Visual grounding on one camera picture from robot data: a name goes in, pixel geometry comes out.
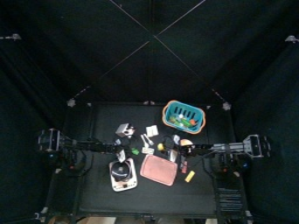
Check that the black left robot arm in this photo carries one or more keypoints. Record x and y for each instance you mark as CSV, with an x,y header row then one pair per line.
x,y
93,145

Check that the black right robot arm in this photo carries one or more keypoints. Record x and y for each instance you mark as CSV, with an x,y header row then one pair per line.
x,y
233,147

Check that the flat green toy piece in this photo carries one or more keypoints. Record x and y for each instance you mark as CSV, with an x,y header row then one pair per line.
x,y
134,151

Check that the orange yellow toy food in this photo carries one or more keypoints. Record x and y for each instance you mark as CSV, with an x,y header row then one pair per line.
x,y
185,143

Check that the white toy utensil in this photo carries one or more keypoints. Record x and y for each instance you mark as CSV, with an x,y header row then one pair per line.
x,y
144,141
148,139

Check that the small white box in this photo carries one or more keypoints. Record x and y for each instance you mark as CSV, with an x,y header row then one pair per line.
x,y
146,150

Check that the white toy knife block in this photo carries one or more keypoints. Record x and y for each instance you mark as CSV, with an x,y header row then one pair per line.
x,y
122,129

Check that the red toy block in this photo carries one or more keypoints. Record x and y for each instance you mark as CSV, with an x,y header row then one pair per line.
x,y
184,169

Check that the white card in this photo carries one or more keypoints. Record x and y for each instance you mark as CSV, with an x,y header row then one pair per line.
x,y
150,130

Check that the yellow toy food piece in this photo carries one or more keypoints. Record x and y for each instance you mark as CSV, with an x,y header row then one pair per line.
x,y
160,146

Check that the yellow toy block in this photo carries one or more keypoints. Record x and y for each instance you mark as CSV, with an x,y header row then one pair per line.
x,y
189,176

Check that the green toy food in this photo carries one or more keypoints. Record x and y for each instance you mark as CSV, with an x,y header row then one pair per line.
x,y
183,122

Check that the pink plastic tray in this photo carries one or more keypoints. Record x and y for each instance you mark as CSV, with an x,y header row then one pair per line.
x,y
158,169

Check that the white toy egg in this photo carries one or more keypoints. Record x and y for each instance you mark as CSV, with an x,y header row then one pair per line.
x,y
180,116

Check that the white toy cooker base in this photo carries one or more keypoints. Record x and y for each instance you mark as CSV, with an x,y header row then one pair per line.
x,y
122,185

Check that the white frame corner bracket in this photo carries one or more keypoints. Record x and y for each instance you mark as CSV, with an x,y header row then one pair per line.
x,y
14,37
70,102
225,106
291,38

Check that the metal frame pole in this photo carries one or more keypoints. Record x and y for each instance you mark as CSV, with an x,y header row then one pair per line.
x,y
150,58

